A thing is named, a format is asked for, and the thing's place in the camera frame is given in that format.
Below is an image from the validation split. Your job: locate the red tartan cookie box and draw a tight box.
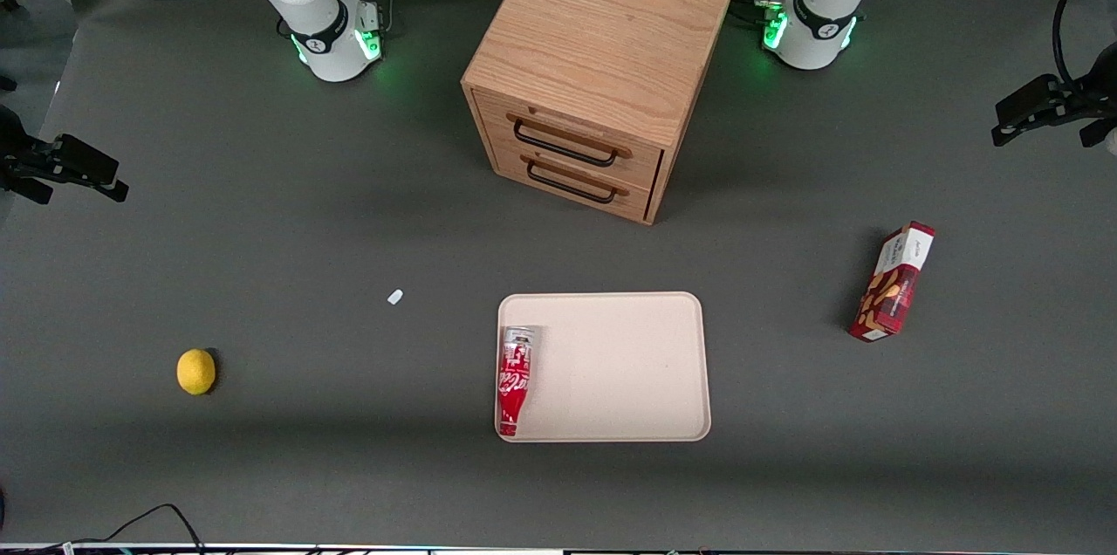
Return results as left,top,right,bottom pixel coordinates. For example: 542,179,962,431
847,221,936,344

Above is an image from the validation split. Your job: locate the beige plastic tray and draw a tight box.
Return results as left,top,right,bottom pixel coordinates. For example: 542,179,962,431
496,291,712,443

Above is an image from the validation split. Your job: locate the red cola can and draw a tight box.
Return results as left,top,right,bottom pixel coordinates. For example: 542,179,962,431
497,326,536,438

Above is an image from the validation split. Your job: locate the wooden two-drawer cabinet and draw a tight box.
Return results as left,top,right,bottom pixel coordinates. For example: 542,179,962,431
461,0,740,227

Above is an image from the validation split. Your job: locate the yellow lemon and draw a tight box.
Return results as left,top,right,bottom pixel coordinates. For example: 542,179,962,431
176,348,217,396

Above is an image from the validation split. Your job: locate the black drawer handle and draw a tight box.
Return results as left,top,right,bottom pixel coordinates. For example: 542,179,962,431
512,119,617,168
525,157,618,205

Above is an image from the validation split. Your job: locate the thin black cable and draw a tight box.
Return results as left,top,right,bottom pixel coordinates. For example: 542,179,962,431
68,503,207,552

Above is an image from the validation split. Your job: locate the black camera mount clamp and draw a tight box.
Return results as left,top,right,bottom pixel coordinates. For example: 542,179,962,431
990,40,1117,149
0,105,131,206

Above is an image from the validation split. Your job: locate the black looped cable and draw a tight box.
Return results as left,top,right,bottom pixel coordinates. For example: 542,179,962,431
1051,0,1117,90

